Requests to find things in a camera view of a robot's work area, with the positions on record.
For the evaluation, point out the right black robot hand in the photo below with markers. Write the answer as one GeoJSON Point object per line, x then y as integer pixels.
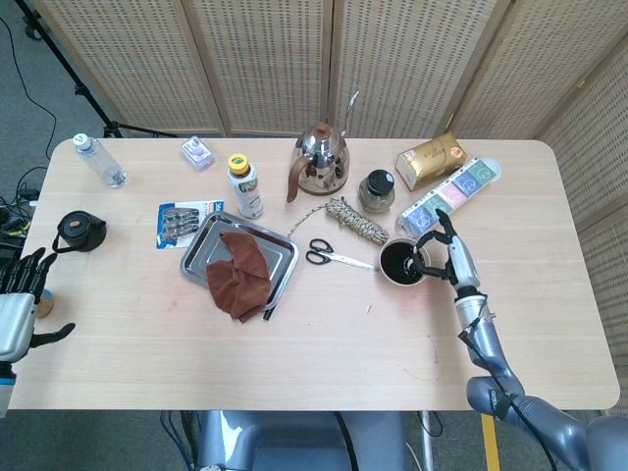
{"type": "Point", "coordinates": [463, 262]}

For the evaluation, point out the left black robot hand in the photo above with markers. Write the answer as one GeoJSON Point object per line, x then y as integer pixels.
{"type": "Point", "coordinates": [17, 309]}

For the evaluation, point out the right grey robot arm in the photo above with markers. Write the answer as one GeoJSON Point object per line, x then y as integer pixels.
{"type": "Point", "coordinates": [490, 343]}

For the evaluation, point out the white bowl with dark liquid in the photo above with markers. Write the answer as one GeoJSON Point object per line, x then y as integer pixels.
{"type": "Point", "coordinates": [397, 262]}

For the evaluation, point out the cork and blue coaster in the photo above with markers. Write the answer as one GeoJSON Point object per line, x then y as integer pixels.
{"type": "Point", "coordinates": [45, 304]}

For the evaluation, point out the multicolour tissue pack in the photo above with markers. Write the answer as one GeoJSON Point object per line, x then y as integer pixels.
{"type": "Point", "coordinates": [456, 191]}

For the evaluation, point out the white round disc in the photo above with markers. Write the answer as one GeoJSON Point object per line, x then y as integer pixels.
{"type": "Point", "coordinates": [496, 169]}

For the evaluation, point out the black cast-iron teapot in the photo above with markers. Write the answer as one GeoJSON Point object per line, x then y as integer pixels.
{"type": "Point", "coordinates": [81, 233]}

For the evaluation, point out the gold tissue box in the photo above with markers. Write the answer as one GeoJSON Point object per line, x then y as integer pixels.
{"type": "Point", "coordinates": [429, 159]}

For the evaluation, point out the glass jar black lid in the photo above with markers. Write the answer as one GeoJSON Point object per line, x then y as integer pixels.
{"type": "Point", "coordinates": [377, 191]}

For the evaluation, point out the clear water bottle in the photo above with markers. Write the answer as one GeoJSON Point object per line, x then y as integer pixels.
{"type": "Point", "coordinates": [100, 159]}

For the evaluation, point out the steel gooseneck kettle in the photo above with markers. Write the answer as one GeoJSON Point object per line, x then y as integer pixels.
{"type": "Point", "coordinates": [321, 162]}

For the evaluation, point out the blue blister pack clips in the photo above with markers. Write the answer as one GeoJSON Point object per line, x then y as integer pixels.
{"type": "Point", "coordinates": [176, 223]}

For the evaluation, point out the steel rectangular tray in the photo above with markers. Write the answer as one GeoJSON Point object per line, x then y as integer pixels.
{"type": "Point", "coordinates": [201, 255]}

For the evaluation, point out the black marker pen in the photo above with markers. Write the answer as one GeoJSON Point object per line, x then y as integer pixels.
{"type": "Point", "coordinates": [269, 311]}

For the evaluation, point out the brown cloth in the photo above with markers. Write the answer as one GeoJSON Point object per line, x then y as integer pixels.
{"type": "Point", "coordinates": [240, 284]}

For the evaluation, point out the black tripod stand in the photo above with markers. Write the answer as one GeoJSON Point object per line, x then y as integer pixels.
{"type": "Point", "coordinates": [83, 93]}

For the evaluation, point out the yellow-capped drink bottle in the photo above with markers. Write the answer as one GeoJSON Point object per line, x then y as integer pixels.
{"type": "Point", "coordinates": [245, 189]}

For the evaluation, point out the small clear purple box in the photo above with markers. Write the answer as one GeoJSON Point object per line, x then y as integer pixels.
{"type": "Point", "coordinates": [197, 153]}

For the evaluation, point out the grey robot torso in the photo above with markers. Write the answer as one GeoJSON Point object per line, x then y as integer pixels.
{"type": "Point", "coordinates": [294, 441]}

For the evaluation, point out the woven folding screen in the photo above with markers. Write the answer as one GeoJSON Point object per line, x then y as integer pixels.
{"type": "Point", "coordinates": [270, 59]}

